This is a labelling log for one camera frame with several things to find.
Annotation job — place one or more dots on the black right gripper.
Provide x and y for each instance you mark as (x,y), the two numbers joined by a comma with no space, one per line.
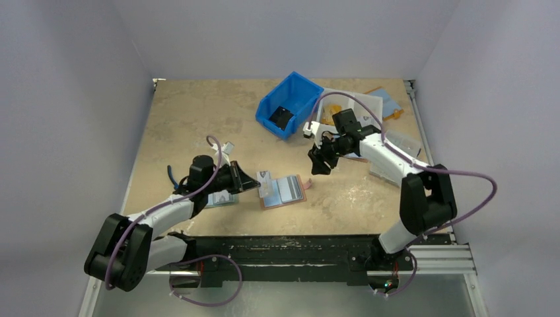
(327,150)

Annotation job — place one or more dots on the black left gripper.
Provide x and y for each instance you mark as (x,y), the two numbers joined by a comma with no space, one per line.
(240,181)

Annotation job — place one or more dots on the white VIP card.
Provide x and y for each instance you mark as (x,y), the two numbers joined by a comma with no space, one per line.
(266,184)

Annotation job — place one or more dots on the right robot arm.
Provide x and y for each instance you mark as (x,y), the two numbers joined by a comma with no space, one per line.
(426,195)

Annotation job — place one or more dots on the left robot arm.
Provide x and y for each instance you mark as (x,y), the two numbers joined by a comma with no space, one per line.
(127,247)

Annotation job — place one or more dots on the orange card holder in tray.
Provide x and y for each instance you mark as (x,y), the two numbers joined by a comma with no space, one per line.
(327,113)

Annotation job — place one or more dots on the card in white tray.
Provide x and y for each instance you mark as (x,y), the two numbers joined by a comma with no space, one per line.
(367,120)

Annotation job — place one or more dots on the black card in blue bin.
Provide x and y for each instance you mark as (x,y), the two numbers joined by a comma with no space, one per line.
(281,117)

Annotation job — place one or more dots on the white divided plastic tray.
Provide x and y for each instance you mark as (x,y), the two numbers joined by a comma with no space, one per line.
(373,103)

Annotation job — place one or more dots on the blue plastic bin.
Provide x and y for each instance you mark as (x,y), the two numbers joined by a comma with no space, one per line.
(295,93)

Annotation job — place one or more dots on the clear plastic screw box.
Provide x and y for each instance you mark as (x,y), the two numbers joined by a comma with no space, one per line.
(405,143)

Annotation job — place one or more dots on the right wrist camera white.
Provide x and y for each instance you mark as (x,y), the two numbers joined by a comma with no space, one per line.
(310,129)

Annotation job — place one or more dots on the blue handled pliers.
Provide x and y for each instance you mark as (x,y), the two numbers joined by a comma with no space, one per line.
(171,177)

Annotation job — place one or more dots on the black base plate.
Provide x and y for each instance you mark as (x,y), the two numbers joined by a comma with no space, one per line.
(352,259)

